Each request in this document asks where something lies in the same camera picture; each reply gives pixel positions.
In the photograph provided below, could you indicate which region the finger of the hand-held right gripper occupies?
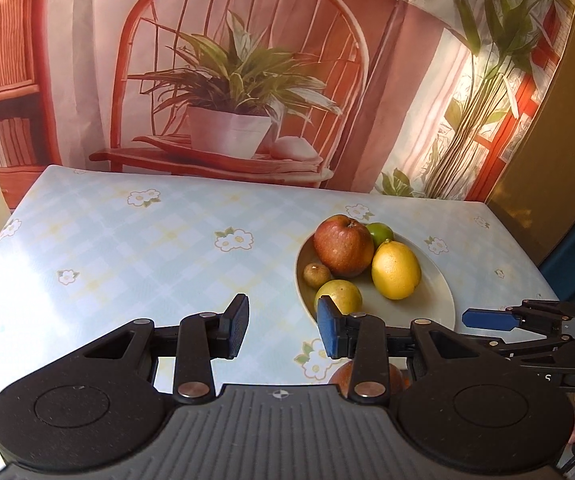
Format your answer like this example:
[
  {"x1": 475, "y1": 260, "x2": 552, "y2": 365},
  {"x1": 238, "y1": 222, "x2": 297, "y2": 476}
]
[
  {"x1": 470, "y1": 334, "x2": 575, "y2": 362},
  {"x1": 461, "y1": 299, "x2": 575, "y2": 333}
]

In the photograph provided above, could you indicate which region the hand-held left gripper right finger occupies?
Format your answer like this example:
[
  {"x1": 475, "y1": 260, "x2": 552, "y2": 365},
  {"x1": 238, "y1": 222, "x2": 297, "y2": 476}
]
[{"x1": 316, "y1": 296, "x2": 488, "y2": 405}]

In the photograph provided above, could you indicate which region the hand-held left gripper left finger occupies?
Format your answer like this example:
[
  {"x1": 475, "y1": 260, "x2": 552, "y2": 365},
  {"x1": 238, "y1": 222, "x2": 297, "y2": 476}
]
[{"x1": 83, "y1": 294, "x2": 249, "y2": 405}]

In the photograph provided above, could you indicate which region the yellow green citrus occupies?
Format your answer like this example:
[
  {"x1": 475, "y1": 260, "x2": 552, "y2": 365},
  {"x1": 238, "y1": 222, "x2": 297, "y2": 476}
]
[{"x1": 314, "y1": 279, "x2": 363, "y2": 313}]

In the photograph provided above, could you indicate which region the small brown fruit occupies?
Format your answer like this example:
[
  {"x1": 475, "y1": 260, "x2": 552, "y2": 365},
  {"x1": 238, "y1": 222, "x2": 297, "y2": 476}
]
[{"x1": 303, "y1": 263, "x2": 333, "y2": 289}]

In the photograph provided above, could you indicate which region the dark red apple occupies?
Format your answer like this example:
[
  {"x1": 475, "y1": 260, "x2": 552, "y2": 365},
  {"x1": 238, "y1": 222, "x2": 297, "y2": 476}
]
[{"x1": 328, "y1": 360, "x2": 407, "y2": 397}]

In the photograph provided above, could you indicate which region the cream round plate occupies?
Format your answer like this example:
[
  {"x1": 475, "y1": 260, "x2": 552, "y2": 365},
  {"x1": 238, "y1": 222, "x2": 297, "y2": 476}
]
[{"x1": 295, "y1": 232, "x2": 457, "y2": 333}]

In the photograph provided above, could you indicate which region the tall red apple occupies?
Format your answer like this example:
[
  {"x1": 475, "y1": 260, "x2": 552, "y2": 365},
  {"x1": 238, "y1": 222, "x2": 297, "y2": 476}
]
[{"x1": 314, "y1": 214, "x2": 375, "y2": 279}]

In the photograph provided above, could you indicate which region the yellow lemon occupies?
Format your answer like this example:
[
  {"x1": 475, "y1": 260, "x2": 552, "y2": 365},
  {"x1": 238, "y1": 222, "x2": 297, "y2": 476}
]
[{"x1": 371, "y1": 240, "x2": 423, "y2": 301}]

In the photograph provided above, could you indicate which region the green apple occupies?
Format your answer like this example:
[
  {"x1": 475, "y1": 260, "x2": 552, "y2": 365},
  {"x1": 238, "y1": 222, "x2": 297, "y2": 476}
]
[{"x1": 366, "y1": 223, "x2": 395, "y2": 248}]

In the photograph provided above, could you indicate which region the printed wall backdrop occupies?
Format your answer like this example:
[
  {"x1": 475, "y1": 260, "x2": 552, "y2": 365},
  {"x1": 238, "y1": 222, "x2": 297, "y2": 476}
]
[{"x1": 0, "y1": 0, "x2": 575, "y2": 206}]

